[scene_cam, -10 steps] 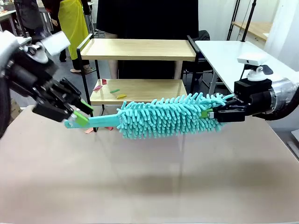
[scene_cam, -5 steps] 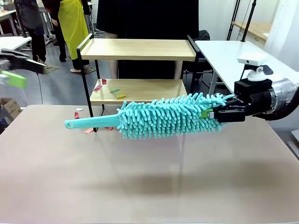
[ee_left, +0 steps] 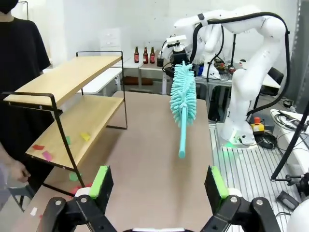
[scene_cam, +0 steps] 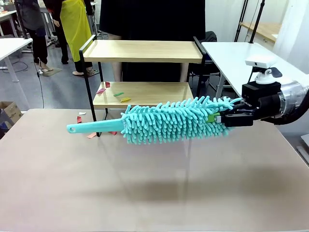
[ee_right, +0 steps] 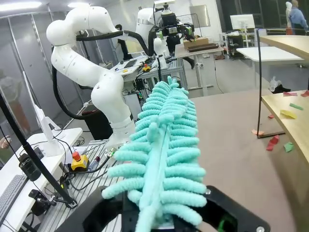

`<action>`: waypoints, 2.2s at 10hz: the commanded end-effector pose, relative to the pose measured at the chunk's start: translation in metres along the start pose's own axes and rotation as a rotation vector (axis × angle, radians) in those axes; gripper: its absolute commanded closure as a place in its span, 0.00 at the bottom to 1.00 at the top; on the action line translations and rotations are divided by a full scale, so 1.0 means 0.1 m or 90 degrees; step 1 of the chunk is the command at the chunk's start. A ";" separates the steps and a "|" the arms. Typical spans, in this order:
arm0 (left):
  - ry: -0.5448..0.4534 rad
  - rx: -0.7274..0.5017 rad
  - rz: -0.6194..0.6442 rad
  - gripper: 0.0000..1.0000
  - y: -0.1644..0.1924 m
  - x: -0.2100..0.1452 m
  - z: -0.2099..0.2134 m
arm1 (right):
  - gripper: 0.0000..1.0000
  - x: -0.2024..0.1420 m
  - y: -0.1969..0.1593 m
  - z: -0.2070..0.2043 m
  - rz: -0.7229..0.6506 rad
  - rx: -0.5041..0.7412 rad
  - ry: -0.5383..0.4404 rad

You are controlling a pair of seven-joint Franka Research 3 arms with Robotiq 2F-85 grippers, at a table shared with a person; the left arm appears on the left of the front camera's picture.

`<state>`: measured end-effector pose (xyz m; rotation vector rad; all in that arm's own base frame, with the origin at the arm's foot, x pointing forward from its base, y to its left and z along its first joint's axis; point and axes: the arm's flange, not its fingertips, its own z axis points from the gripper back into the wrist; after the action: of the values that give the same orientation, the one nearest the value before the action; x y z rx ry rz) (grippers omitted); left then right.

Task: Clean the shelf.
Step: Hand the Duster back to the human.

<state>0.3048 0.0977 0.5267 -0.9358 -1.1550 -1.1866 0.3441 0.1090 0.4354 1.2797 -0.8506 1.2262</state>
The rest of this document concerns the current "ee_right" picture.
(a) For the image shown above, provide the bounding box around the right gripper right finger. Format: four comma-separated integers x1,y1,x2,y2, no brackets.
201,185,271,232

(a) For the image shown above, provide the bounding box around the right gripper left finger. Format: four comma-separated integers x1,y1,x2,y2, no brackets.
82,186,126,232

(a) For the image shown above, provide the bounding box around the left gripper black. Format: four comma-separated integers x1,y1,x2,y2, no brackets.
154,14,196,42

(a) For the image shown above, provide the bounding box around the teal chenille duster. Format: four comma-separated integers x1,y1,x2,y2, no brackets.
101,75,208,232

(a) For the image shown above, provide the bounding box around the black metal wooden shelf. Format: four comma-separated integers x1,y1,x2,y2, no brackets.
256,28,309,160

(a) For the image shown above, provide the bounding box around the brown cardboard box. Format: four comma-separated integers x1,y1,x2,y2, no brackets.
183,36,210,48

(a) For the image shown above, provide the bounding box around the white height adjustable table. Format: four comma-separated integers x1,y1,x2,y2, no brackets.
173,45,225,90

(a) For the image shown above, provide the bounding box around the grey panel board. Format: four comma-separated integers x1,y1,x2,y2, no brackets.
189,4,210,28

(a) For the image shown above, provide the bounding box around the dark brown tray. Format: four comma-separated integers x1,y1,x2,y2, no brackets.
187,43,220,53

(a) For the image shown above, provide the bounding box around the black keyboard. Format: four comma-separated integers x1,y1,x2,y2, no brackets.
123,59,138,69

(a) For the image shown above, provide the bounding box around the black electronics box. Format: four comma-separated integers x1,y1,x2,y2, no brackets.
134,78,146,90

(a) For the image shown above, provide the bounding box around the white monitor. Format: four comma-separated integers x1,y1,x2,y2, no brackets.
230,14,254,30
23,71,64,158

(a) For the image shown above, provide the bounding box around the white computer desk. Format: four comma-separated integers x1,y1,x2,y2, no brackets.
100,54,150,78
0,127,84,232

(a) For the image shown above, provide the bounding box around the grey controller box with lights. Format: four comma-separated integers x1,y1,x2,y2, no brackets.
124,92,145,114

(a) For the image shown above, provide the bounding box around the black computer case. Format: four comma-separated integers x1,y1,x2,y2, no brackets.
82,109,114,141

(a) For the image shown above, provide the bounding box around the white rectangular table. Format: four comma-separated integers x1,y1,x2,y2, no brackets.
236,45,305,68

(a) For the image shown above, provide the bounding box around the grey keyboard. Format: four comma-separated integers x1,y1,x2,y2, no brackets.
0,174,29,219

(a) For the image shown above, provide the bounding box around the white and orange figure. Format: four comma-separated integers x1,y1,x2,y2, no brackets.
284,1,293,35

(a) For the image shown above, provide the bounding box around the white crumpled plastic bag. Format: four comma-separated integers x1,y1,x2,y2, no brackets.
269,76,283,94

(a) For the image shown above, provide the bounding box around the blue shirt person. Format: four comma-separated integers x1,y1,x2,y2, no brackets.
288,0,309,36

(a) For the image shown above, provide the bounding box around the aluminium frame bench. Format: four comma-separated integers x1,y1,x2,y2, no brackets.
135,58,190,102
40,139,145,232

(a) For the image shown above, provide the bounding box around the black cable with metal connector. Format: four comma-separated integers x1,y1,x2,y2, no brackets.
61,147,119,181

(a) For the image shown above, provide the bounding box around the black camera stand pole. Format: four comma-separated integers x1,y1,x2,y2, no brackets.
0,93,78,209

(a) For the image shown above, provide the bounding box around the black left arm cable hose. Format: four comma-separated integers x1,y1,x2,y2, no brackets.
52,30,156,120

